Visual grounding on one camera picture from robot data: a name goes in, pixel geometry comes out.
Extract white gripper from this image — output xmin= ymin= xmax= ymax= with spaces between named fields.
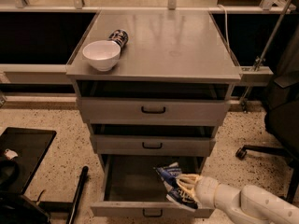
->
xmin=176 ymin=174 xmax=220 ymax=208

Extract blue chip bag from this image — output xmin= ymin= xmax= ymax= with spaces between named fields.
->
xmin=154 ymin=162 xmax=198 ymax=212

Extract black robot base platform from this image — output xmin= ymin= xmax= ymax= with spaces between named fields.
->
xmin=0 ymin=127 xmax=56 ymax=224

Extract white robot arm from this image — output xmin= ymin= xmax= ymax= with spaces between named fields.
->
xmin=176 ymin=174 xmax=299 ymax=224

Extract grey bottom drawer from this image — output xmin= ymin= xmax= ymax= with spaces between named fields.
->
xmin=91 ymin=155 xmax=213 ymax=218

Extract grey drawer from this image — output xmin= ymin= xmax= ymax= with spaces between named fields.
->
xmin=91 ymin=155 xmax=213 ymax=218
xmin=77 ymin=80 xmax=229 ymax=126
xmin=90 ymin=124 xmax=216 ymax=157

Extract grey middle drawer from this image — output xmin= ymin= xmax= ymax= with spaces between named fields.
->
xmin=90 ymin=124 xmax=216 ymax=157

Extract grey drawer cabinet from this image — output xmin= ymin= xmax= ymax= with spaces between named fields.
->
xmin=65 ymin=9 xmax=243 ymax=173

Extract grey top drawer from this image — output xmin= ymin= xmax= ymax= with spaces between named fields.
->
xmin=77 ymin=80 xmax=229 ymax=126

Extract black office chair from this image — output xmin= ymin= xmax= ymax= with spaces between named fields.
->
xmin=235 ymin=27 xmax=299 ymax=203

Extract black pole on floor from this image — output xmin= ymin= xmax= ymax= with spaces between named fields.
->
xmin=66 ymin=166 xmax=89 ymax=224

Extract white bowl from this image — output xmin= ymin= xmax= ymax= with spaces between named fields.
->
xmin=82 ymin=40 xmax=121 ymax=71

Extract blue patterned can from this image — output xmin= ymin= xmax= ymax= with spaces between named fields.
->
xmin=108 ymin=29 xmax=129 ymax=48

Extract white cable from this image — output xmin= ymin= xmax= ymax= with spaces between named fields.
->
xmin=217 ymin=4 xmax=234 ymax=55

